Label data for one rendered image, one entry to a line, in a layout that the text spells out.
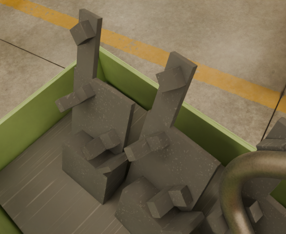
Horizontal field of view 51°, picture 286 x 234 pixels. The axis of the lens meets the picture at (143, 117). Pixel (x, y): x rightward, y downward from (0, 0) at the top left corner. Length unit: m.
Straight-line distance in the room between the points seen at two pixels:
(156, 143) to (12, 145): 0.37
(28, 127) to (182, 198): 0.39
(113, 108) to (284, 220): 0.33
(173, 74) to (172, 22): 1.83
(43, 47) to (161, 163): 1.84
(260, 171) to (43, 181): 0.49
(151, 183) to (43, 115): 0.31
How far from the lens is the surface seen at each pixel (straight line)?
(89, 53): 0.55
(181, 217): 0.54
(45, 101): 0.71
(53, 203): 0.68
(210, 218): 0.46
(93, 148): 0.58
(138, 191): 0.57
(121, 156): 0.56
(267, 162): 0.35
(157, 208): 0.52
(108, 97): 0.55
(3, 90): 2.15
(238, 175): 0.38
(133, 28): 2.23
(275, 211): 0.45
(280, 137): 0.38
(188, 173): 0.51
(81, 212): 0.66
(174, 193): 0.52
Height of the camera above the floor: 1.46
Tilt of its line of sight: 58 degrees down
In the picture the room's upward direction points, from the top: 10 degrees counter-clockwise
